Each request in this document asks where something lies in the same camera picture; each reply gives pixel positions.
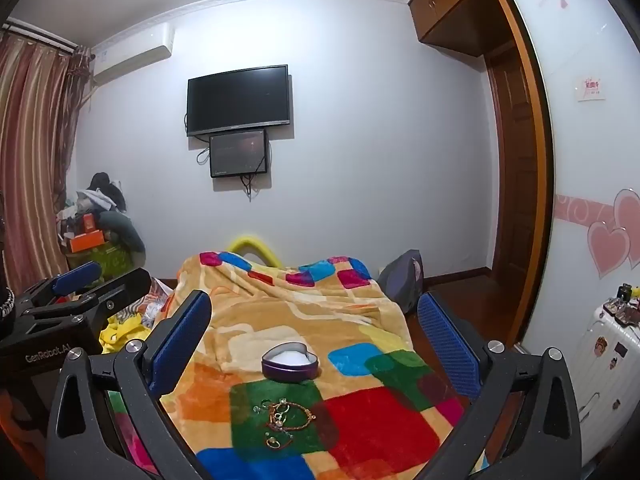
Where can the orange box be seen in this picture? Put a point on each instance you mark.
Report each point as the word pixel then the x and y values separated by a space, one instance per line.
pixel 87 242

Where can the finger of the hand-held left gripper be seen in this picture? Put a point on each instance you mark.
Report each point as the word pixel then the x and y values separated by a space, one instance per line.
pixel 125 282
pixel 75 276

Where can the purple heart-shaped tin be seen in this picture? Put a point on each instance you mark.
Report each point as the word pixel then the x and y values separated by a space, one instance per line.
pixel 280 372

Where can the wooden overhead cabinet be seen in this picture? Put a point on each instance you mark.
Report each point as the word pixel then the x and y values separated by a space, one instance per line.
pixel 440 5

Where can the white heart-print wardrobe door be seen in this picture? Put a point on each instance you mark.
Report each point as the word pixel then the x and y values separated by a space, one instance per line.
pixel 590 150

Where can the pink card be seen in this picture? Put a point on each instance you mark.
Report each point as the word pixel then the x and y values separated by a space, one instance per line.
pixel 590 88

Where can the white suitcase with stickers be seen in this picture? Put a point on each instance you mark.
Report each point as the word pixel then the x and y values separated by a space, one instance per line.
pixel 600 360

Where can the white air conditioner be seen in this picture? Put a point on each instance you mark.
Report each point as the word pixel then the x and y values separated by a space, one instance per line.
pixel 130 62

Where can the pile of clothes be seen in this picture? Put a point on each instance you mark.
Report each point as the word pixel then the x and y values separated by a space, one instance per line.
pixel 107 205

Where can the grey bag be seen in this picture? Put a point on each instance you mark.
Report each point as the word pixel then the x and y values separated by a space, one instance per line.
pixel 400 280

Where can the brown wooden door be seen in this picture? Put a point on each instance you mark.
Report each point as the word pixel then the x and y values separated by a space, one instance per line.
pixel 510 160

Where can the colourful checked plush blanket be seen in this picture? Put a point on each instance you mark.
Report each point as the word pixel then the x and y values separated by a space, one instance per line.
pixel 280 310

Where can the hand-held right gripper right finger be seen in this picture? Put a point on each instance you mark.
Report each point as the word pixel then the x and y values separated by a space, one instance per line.
pixel 447 345

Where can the small black wall monitor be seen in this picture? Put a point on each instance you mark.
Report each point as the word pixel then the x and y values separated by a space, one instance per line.
pixel 238 153

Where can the yellow foam tube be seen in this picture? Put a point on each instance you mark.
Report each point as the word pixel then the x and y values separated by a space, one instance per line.
pixel 247 242

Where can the small bottles on suitcase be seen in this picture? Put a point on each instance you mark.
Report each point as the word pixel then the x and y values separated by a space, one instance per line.
pixel 622 305

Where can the yellow cloth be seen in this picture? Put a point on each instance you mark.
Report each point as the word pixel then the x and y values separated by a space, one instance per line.
pixel 125 332

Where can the striped brown curtain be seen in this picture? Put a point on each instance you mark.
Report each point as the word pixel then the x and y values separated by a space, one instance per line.
pixel 30 135

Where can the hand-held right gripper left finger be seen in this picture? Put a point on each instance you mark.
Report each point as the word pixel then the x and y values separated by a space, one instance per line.
pixel 180 340

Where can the black wall television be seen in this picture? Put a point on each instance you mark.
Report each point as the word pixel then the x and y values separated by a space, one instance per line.
pixel 237 100

